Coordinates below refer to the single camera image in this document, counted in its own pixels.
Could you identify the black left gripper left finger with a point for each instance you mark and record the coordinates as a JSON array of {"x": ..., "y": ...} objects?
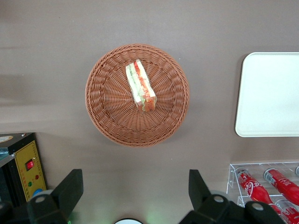
[{"x": 63, "y": 200}]

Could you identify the clear acrylic bottle rack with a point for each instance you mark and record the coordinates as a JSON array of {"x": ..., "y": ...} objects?
[{"x": 233, "y": 184}]

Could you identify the beige rectangular tray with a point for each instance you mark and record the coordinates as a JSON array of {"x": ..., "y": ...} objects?
[{"x": 268, "y": 93}]

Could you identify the round brown wicker basket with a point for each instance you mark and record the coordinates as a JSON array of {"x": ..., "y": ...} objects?
[{"x": 109, "y": 116}]

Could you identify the triangle sandwich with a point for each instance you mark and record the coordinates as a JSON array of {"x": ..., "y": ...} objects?
[{"x": 140, "y": 86}]

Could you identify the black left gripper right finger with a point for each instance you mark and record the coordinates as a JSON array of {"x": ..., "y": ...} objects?
[{"x": 203, "y": 205}]

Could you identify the black food warmer machine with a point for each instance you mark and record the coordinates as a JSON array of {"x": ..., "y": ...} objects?
[{"x": 25, "y": 154}]

